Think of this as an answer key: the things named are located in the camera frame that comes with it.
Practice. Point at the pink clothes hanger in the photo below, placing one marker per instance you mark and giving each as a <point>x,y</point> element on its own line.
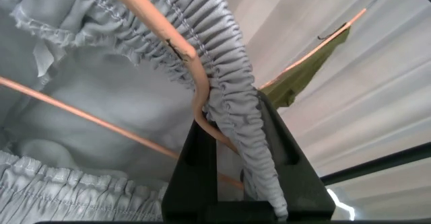
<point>313,50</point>
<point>158,25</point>

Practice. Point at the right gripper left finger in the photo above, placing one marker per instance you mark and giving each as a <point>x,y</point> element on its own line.
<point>192,183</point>

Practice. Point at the green printed shirt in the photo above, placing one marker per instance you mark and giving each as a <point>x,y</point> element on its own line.
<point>296,79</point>

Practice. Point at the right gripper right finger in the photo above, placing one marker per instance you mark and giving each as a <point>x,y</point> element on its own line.
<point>296,180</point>

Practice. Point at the pale grey garment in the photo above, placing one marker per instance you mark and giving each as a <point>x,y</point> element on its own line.
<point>101,99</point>

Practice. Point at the black clothes rack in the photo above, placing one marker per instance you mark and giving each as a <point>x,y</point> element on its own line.
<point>377,163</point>

